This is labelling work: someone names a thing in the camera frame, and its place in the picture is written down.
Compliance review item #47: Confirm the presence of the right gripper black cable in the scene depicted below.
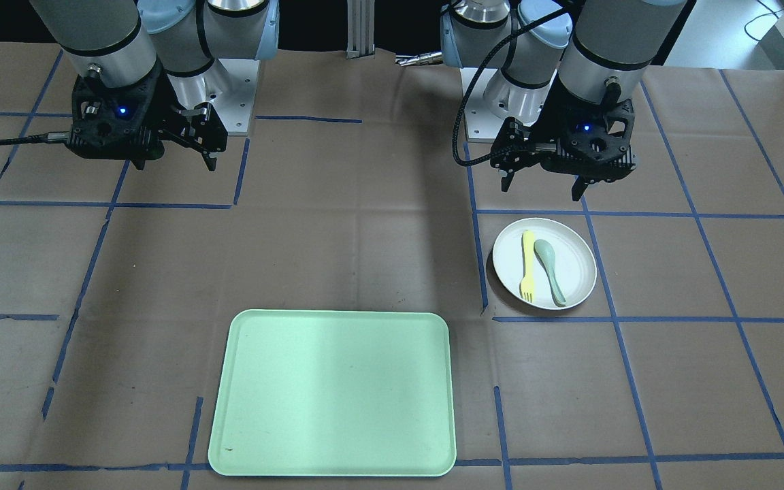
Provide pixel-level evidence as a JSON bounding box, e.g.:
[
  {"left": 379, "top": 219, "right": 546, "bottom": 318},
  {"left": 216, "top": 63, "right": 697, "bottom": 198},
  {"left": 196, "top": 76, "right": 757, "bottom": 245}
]
[{"left": 0, "top": 135, "right": 69, "bottom": 149}]

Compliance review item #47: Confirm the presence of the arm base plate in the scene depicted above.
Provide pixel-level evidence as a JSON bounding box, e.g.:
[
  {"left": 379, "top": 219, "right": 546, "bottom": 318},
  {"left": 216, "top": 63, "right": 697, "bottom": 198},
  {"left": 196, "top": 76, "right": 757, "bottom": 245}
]
[
  {"left": 461, "top": 67, "right": 577, "bottom": 145},
  {"left": 169, "top": 59, "right": 261, "bottom": 137}
]

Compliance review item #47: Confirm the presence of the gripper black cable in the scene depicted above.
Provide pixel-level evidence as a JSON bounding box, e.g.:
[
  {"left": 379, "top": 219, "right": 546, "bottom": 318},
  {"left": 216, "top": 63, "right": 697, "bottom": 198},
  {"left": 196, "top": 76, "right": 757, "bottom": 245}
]
[
  {"left": 451, "top": 5, "right": 573, "bottom": 167},
  {"left": 0, "top": 135, "right": 69, "bottom": 149}
]

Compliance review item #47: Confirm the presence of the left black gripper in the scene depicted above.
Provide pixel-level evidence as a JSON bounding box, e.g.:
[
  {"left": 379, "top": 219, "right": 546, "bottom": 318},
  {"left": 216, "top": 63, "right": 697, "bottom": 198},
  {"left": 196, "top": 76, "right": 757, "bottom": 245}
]
[{"left": 489, "top": 82, "right": 637, "bottom": 202}]

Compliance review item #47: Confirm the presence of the white round plate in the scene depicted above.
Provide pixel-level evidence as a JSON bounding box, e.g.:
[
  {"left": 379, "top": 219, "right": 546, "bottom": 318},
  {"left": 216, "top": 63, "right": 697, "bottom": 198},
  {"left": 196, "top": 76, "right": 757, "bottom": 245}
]
[{"left": 491, "top": 217, "right": 598, "bottom": 310}]

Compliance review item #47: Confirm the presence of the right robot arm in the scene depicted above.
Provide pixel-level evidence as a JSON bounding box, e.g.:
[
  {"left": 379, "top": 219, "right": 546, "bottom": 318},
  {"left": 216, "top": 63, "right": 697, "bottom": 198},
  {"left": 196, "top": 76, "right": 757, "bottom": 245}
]
[{"left": 31, "top": 1, "right": 280, "bottom": 171}]

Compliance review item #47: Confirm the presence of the light green tray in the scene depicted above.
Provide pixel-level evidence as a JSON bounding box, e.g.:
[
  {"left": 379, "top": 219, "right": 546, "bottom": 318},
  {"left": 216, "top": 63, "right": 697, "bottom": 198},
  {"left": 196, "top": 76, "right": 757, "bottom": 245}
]
[{"left": 208, "top": 309, "right": 457, "bottom": 477}]

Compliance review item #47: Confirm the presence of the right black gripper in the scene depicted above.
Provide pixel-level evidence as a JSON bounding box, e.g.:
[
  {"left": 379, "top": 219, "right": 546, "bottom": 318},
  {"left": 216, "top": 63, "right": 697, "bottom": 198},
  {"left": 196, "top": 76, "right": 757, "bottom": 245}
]
[{"left": 65, "top": 62, "right": 228, "bottom": 172}]

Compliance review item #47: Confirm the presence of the aluminium frame post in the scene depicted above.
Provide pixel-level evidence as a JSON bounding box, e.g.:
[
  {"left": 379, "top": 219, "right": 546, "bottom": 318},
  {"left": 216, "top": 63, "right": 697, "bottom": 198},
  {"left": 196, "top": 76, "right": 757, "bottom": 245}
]
[{"left": 346, "top": 0, "right": 376, "bottom": 59}]

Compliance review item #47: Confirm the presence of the yellow plastic fork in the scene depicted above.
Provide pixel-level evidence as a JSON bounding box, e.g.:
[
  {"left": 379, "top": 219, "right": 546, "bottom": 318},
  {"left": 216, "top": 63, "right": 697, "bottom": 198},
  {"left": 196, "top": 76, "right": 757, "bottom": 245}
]
[{"left": 519, "top": 229, "right": 535, "bottom": 304}]

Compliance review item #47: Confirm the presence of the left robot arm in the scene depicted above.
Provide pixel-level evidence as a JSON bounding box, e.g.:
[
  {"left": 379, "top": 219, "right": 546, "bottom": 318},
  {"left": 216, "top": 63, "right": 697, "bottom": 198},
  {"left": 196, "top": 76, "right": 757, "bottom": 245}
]
[{"left": 441, "top": 1, "right": 687, "bottom": 201}]

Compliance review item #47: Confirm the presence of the brown paper table cover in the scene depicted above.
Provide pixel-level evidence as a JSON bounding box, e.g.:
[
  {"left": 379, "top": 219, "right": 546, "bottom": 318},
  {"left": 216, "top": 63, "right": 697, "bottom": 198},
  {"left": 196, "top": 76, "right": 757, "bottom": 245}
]
[{"left": 0, "top": 52, "right": 784, "bottom": 489}]

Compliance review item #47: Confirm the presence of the pale green spoon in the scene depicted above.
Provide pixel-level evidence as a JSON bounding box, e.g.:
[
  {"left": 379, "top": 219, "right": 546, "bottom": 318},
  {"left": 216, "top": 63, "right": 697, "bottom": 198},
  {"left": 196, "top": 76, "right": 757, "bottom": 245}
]
[{"left": 533, "top": 239, "right": 567, "bottom": 306}]

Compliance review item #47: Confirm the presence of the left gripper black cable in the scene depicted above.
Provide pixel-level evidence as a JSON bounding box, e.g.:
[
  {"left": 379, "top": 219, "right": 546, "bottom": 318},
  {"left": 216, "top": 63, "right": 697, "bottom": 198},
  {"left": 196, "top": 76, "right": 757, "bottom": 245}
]
[{"left": 451, "top": 5, "right": 573, "bottom": 167}]

